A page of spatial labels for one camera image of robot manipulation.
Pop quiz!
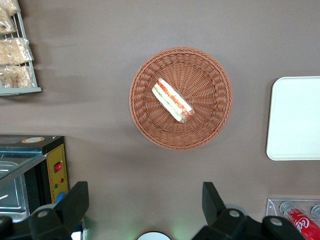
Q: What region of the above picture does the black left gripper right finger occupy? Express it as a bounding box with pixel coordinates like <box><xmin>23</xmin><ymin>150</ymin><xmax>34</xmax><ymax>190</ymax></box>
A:
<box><xmin>191</xmin><ymin>181</ymin><xmax>265</xmax><ymax>240</ymax></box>

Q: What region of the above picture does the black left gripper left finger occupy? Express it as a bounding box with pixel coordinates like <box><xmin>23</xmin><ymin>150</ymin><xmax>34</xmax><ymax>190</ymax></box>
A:
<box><xmin>28</xmin><ymin>181</ymin><xmax>90</xmax><ymax>240</ymax></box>

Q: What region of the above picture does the sandwich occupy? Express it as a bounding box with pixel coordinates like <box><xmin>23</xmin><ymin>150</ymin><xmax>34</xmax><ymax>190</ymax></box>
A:
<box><xmin>151</xmin><ymin>77</ymin><xmax>196</xmax><ymax>124</ymax></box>

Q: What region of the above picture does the cream plastic tray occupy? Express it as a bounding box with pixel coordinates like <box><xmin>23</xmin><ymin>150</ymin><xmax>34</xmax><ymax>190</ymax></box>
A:
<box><xmin>265</xmin><ymin>75</ymin><xmax>320</xmax><ymax>161</ymax></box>

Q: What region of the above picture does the round brown wicker basket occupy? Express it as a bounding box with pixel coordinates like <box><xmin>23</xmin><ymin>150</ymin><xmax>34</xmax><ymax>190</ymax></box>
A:
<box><xmin>128</xmin><ymin>46</ymin><xmax>234</xmax><ymax>151</ymax></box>

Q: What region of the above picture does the tray with snack bags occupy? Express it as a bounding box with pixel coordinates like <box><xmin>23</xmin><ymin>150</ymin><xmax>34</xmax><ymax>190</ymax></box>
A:
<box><xmin>0</xmin><ymin>11</ymin><xmax>43</xmax><ymax>97</ymax></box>

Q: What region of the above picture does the steel warmer pan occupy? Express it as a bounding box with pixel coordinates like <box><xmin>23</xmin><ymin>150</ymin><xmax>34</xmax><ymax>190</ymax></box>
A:
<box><xmin>0</xmin><ymin>161</ymin><xmax>31</xmax><ymax>223</ymax></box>

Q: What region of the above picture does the clear acrylic bottle rack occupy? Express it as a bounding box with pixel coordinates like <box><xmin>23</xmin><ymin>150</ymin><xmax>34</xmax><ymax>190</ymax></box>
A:
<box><xmin>265</xmin><ymin>198</ymin><xmax>320</xmax><ymax>240</ymax></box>

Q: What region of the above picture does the black food warmer yellow panel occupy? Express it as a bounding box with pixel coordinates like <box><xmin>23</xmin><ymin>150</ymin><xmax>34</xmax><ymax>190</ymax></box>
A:
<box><xmin>0</xmin><ymin>134</ymin><xmax>70</xmax><ymax>223</ymax></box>

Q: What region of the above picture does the red cola bottle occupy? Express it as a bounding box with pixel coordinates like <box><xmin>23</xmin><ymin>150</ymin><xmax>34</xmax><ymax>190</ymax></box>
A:
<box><xmin>279</xmin><ymin>201</ymin><xmax>320</xmax><ymax>240</ymax></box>

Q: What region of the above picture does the clear bag of crackers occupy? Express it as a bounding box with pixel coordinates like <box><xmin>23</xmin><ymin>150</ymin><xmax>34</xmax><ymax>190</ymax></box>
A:
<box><xmin>0</xmin><ymin>64</ymin><xmax>35</xmax><ymax>89</ymax></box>
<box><xmin>0</xmin><ymin>0</ymin><xmax>21</xmax><ymax>16</ymax></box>
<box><xmin>0</xmin><ymin>37</ymin><xmax>34</xmax><ymax>66</ymax></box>
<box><xmin>0</xmin><ymin>9</ymin><xmax>18</xmax><ymax>35</ymax></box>

